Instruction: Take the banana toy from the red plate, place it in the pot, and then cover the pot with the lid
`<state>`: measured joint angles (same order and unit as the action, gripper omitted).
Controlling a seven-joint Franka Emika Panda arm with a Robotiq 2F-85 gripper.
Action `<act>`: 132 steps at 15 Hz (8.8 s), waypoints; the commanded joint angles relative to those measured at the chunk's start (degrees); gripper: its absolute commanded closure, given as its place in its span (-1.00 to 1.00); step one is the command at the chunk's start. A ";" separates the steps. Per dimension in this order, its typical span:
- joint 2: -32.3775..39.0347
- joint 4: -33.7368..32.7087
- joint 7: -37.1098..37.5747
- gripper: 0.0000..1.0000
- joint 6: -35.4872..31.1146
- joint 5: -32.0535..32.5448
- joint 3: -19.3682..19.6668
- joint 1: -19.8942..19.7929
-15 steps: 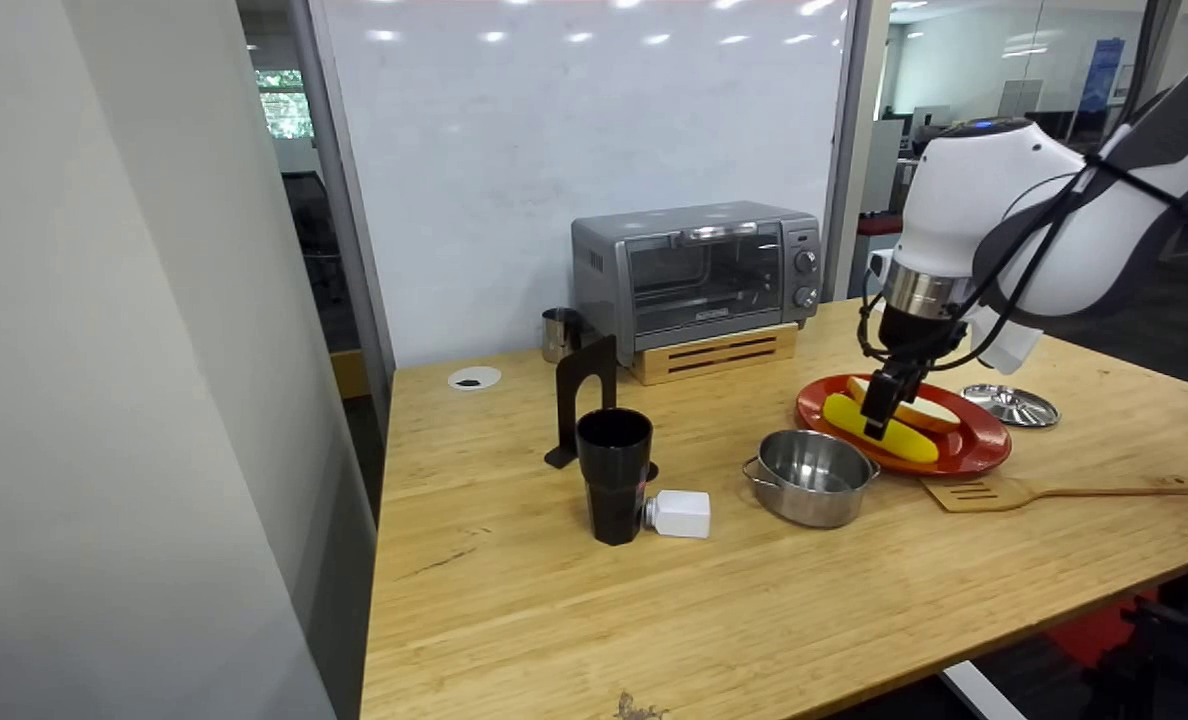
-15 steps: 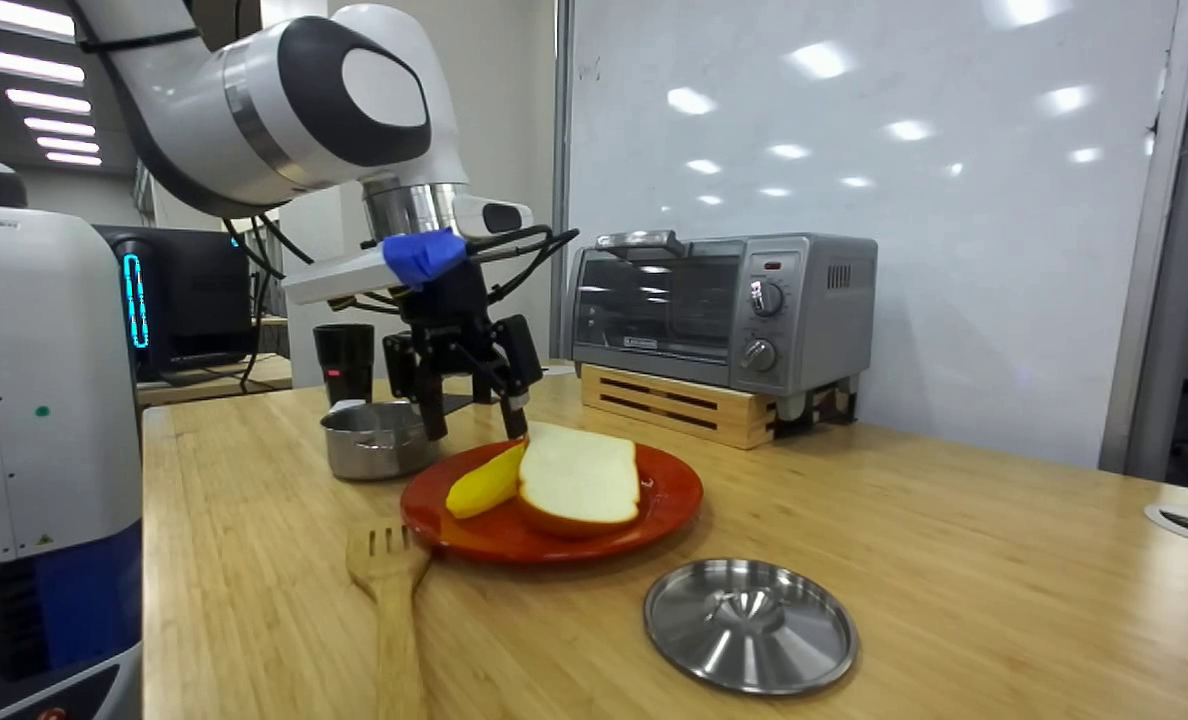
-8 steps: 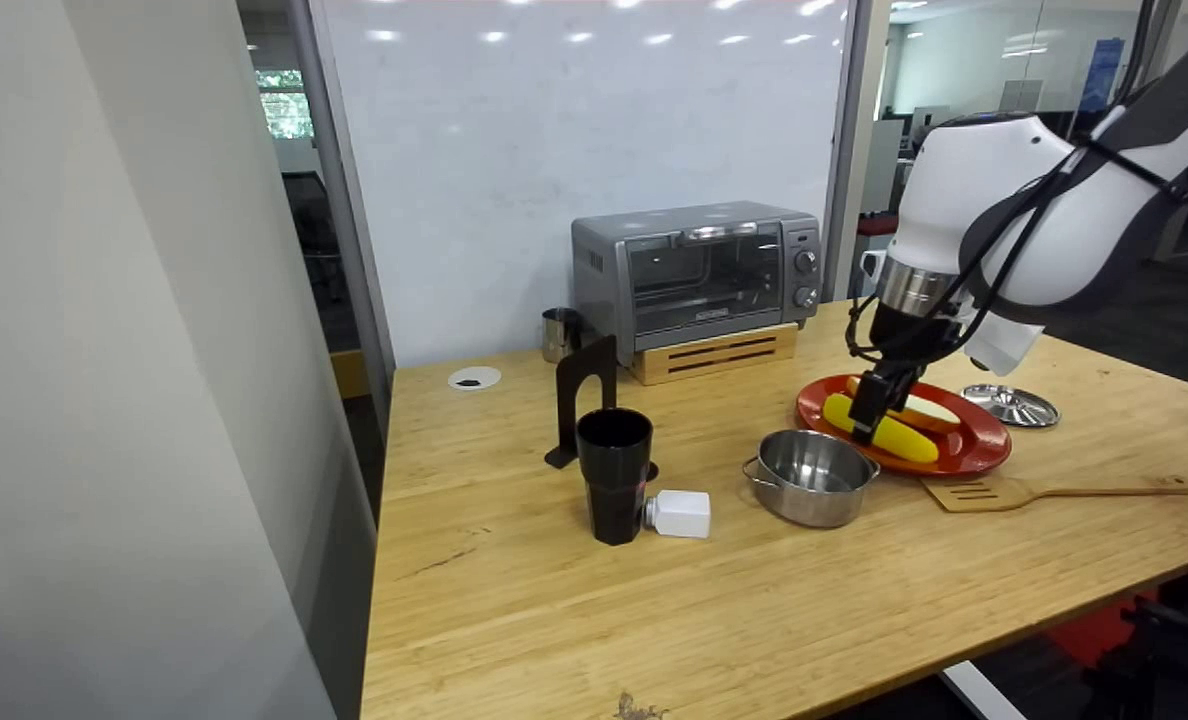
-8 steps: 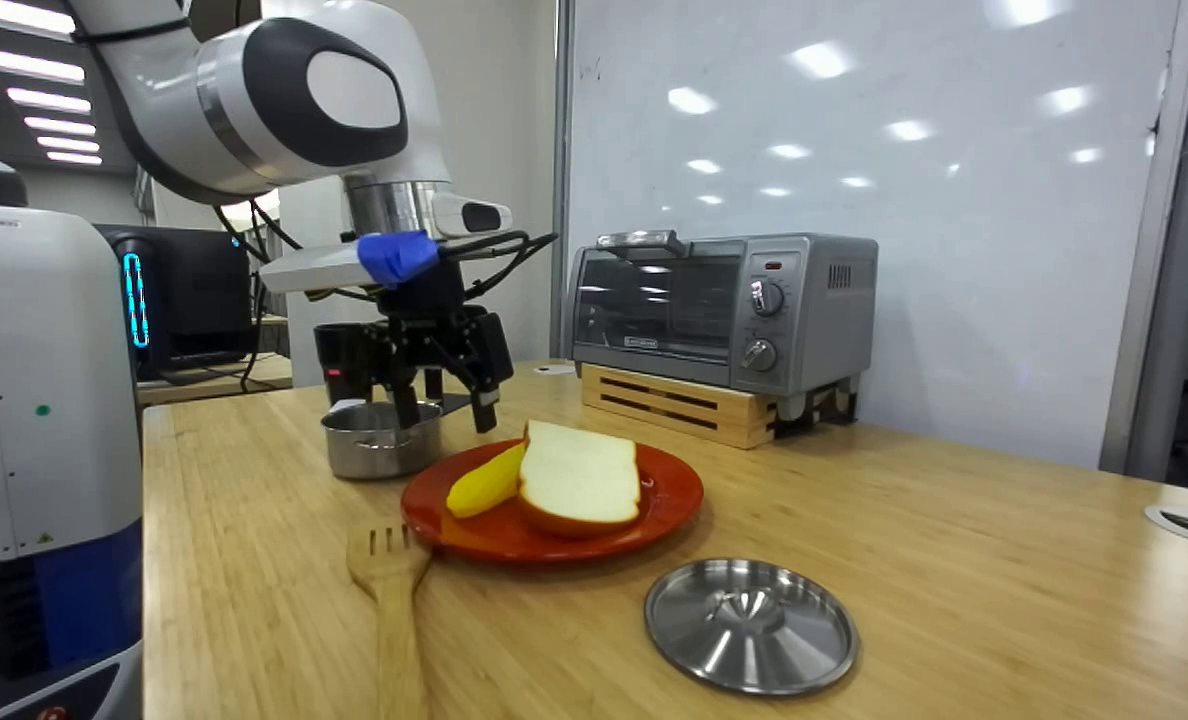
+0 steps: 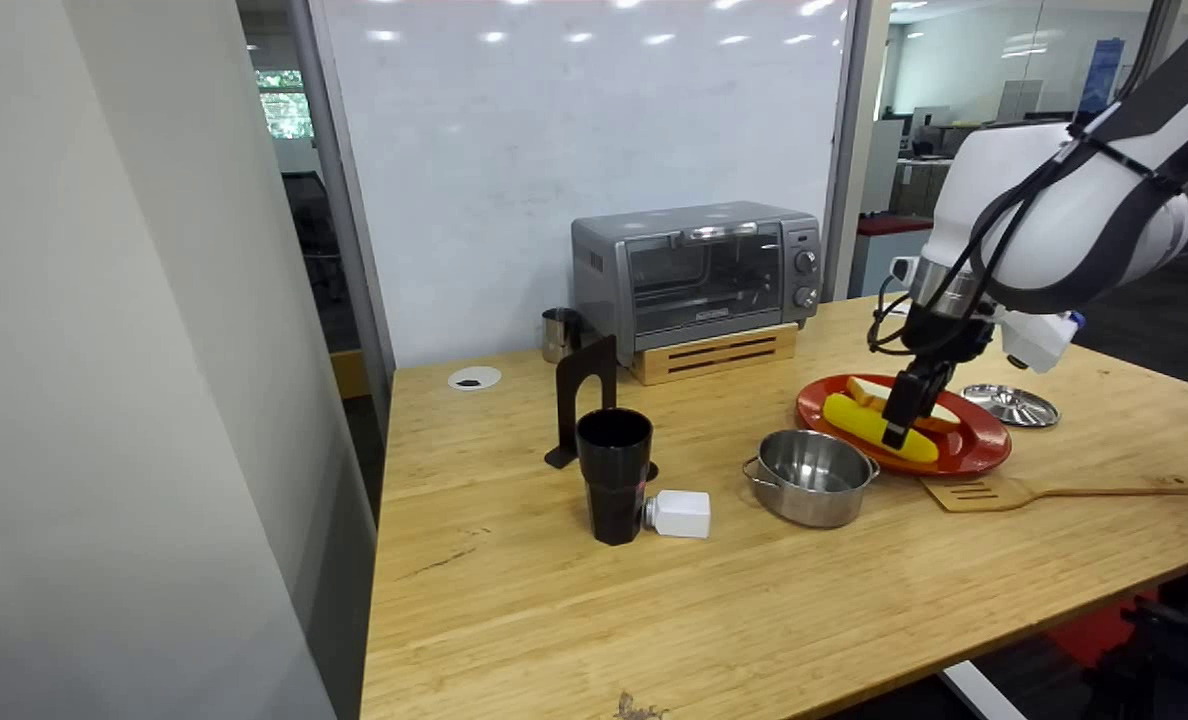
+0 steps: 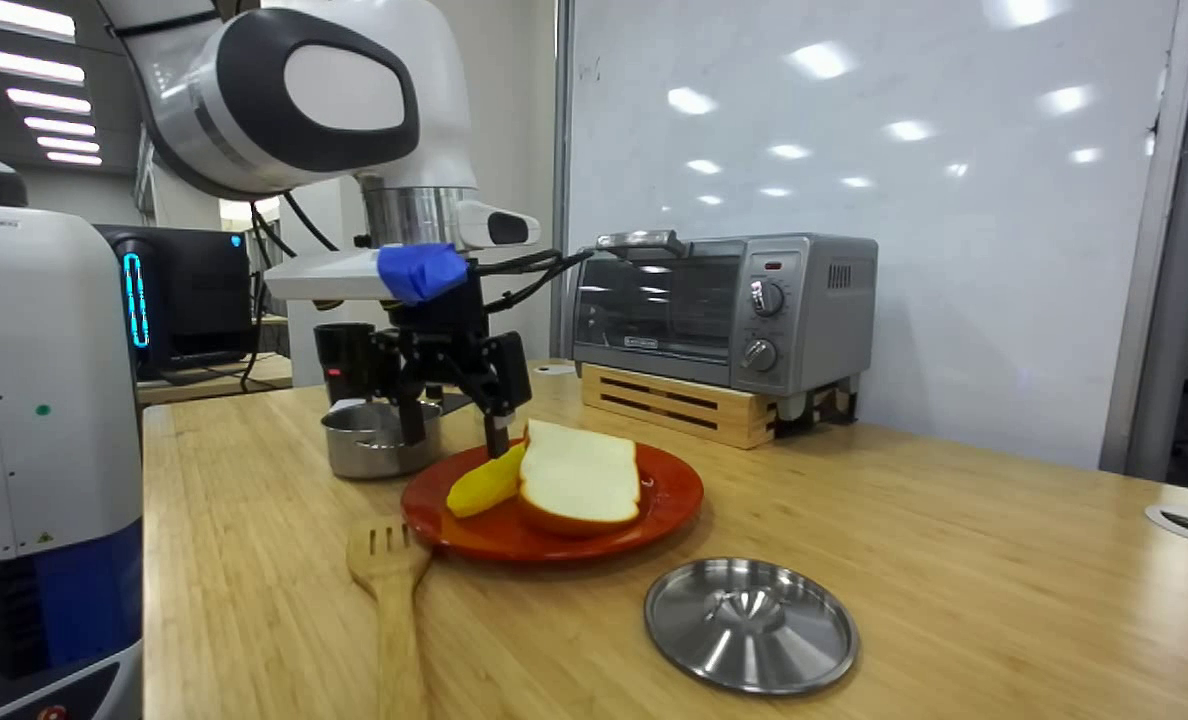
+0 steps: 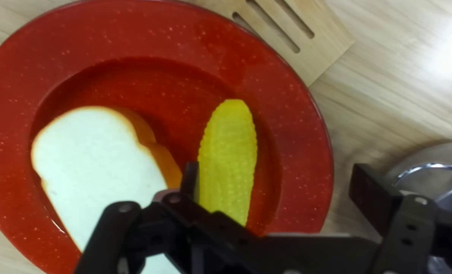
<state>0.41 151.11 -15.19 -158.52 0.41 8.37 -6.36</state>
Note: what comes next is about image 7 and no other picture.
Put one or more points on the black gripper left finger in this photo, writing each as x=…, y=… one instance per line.
x=149, y=238

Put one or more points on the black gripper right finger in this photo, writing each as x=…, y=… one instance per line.
x=402, y=229

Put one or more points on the yellow banana toy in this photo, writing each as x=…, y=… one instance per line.
x=230, y=153

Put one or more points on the small steel pot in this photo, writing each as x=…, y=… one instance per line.
x=438, y=157

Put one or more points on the toy bread slice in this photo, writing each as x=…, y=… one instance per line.
x=93, y=157

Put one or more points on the red plate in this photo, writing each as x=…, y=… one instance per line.
x=134, y=51

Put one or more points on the wooden slotted spatula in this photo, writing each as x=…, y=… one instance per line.
x=306, y=46

